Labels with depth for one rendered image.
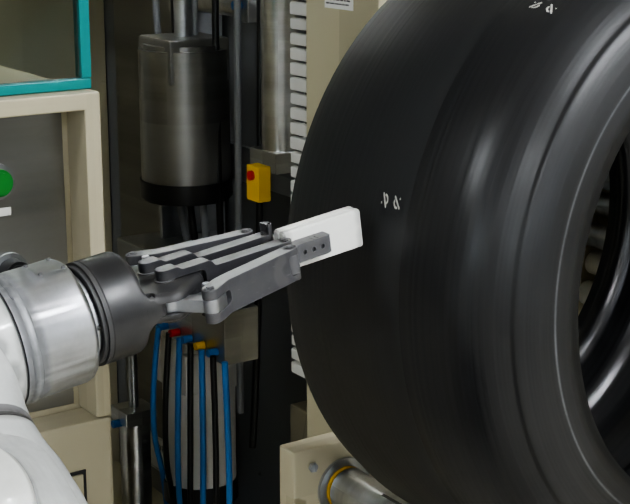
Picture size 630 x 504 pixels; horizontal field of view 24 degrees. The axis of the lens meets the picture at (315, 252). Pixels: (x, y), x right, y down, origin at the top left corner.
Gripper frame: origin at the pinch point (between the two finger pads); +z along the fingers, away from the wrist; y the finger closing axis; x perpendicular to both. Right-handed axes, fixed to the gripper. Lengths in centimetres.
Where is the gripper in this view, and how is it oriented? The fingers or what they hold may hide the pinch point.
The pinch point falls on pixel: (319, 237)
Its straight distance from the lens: 110.5
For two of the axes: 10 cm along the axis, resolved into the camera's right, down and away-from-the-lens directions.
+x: 1.2, 9.4, 3.2
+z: 8.2, -2.7, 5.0
